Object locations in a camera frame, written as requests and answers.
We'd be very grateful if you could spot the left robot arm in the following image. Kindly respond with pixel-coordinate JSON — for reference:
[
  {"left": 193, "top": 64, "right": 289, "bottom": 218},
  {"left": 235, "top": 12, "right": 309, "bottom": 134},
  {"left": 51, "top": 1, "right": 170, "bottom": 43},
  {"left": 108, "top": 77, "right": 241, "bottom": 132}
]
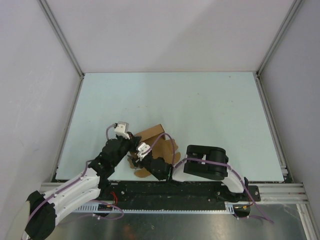
[{"left": 23, "top": 134, "right": 141, "bottom": 240}]

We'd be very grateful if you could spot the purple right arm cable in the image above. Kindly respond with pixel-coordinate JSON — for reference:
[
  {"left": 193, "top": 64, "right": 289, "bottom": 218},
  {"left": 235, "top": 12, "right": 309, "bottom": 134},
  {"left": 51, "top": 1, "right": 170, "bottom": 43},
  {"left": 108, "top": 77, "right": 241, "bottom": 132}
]
[{"left": 144, "top": 133, "right": 275, "bottom": 225}]

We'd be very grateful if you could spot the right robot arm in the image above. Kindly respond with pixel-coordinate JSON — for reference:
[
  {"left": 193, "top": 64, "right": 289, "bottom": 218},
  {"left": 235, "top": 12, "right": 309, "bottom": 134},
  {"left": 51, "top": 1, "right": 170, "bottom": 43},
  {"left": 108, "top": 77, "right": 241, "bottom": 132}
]
[{"left": 131, "top": 142, "right": 249, "bottom": 201}]

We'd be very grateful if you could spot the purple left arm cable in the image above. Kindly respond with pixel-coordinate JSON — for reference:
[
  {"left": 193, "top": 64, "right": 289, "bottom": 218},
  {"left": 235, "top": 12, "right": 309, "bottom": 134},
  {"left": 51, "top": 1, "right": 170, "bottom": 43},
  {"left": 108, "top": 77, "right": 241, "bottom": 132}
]
[{"left": 28, "top": 122, "right": 125, "bottom": 240}]

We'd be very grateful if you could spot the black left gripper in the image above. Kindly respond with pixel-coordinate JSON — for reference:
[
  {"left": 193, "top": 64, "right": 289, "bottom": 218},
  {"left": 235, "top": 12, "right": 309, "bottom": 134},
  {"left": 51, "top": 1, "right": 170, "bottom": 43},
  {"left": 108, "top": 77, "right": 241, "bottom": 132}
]
[{"left": 111, "top": 131, "right": 141, "bottom": 167}]

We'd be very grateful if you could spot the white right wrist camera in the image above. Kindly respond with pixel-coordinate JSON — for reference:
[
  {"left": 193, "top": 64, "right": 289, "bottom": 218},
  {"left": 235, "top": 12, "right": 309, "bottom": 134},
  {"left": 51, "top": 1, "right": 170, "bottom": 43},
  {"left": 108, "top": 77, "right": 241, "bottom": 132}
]
[{"left": 136, "top": 142, "right": 152, "bottom": 161}]

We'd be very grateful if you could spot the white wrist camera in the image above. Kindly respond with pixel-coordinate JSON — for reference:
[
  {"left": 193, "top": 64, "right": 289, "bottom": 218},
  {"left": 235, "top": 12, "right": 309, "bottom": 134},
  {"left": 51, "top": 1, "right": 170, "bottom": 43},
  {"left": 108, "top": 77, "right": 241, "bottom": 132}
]
[
  {"left": 114, "top": 121, "right": 131, "bottom": 140},
  {"left": 136, "top": 142, "right": 152, "bottom": 161}
]

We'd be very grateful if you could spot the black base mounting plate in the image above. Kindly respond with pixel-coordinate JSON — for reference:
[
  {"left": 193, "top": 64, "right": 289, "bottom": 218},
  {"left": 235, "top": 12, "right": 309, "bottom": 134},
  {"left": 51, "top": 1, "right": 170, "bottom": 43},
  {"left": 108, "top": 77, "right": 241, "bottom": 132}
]
[{"left": 97, "top": 180, "right": 261, "bottom": 203}]

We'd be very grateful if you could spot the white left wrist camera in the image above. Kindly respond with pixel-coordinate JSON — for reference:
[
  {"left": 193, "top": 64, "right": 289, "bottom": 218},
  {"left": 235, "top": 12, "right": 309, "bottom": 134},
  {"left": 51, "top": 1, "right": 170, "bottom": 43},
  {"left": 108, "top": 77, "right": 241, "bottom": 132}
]
[{"left": 114, "top": 121, "right": 131, "bottom": 140}]

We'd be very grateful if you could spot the brown cardboard paper box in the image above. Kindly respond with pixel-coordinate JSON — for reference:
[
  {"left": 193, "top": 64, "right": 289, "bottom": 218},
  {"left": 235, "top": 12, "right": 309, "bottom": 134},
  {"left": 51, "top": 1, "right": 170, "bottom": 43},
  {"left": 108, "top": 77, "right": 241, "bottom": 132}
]
[{"left": 127, "top": 124, "right": 181, "bottom": 181}]

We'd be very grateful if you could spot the grey slotted cable duct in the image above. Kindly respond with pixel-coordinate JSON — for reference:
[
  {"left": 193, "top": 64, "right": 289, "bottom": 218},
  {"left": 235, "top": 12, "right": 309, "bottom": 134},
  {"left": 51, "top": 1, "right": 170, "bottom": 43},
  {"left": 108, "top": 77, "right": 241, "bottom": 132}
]
[{"left": 79, "top": 201, "right": 236, "bottom": 215}]

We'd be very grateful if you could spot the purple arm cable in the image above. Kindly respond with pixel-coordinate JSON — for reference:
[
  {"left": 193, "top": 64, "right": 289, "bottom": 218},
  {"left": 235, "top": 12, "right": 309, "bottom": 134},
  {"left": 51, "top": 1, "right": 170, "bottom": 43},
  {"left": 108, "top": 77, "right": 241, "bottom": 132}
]
[
  {"left": 28, "top": 122, "right": 125, "bottom": 240},
  {"left": 144, "top": 133, "right": 275, "bottom": 225}
]

